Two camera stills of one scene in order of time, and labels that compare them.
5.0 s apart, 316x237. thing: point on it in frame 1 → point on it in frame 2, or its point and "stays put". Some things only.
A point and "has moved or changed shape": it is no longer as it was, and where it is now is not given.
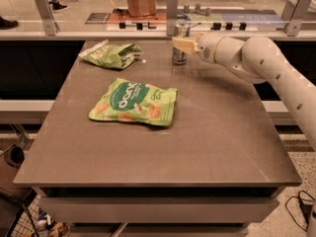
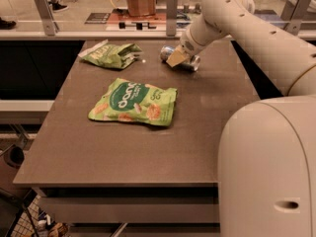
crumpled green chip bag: [112, 55] stays put
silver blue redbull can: [181, 30] has moved or changed shape
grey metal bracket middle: [172, 11] stays put
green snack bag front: [130, 100] stays put
